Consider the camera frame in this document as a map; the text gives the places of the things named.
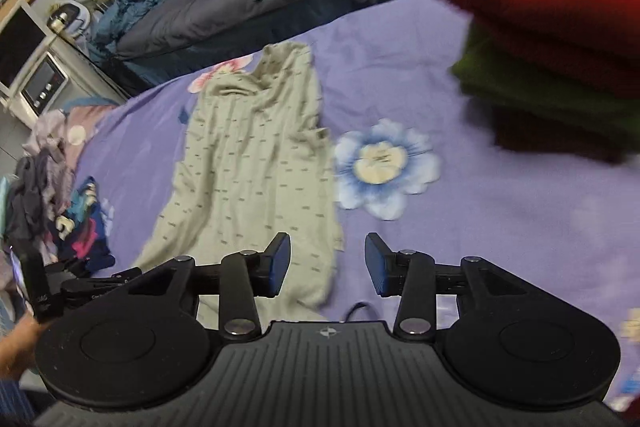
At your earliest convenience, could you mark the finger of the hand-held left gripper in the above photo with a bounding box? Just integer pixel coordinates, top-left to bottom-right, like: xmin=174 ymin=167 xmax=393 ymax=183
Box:
xmin=61 ymin=267 xmax=146 ymax=308

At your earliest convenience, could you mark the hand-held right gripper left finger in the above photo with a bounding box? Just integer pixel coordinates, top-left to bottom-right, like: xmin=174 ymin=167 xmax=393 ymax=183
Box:
xmin=127 ymin=232 xmax=293 ymax=340

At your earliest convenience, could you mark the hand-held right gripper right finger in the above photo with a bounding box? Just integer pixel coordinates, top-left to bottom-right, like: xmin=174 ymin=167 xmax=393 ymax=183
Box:
xmin=364 ymin=232 xmax=531 ymax=341

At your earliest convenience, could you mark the cream dotted sweater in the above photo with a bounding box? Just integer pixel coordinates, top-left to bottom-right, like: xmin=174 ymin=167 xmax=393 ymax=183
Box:
xmin=135 ymin=42 xmax=346 ymax=310

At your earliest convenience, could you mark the person's left forearm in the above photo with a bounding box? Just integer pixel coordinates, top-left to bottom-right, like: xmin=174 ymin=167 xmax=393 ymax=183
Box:
xmin=0 ymin=319 xmax=51 ymax=380

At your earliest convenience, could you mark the pile of mixed clothes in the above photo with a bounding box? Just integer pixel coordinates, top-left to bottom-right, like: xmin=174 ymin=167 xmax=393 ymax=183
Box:
xmin=5 ymin=107 xmax=76 ymax=268

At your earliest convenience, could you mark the blue cartoon print cloth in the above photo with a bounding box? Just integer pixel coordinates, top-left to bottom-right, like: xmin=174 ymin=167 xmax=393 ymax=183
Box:
xmin=55 ymin=177 xmax=117 ymax=269

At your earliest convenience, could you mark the person's striped blue clothing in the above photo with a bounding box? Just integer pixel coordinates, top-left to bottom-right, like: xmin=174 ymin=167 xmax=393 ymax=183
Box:
xmin=0 ymin=377 xmax=36 ymax=427

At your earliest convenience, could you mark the purple floral bed sheet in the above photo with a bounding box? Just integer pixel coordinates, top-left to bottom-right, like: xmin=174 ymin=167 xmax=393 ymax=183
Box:
xmin=65 ymin=0 xmax=640 ymax=408

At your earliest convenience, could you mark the pink floral cloth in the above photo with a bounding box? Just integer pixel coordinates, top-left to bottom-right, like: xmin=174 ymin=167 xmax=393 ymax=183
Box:
xmin=62 ymin=104 xmax=121 ymax=158

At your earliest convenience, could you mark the green folded cloth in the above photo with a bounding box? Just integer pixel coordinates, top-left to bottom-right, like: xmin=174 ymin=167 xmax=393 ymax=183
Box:
xmin=450 ymin=22 xmax=640 ymax=138

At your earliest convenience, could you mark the white round appliance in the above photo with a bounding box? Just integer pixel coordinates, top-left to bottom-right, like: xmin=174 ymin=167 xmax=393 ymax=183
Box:
xmin=46 ymin=0 xmax=93 ymax=40

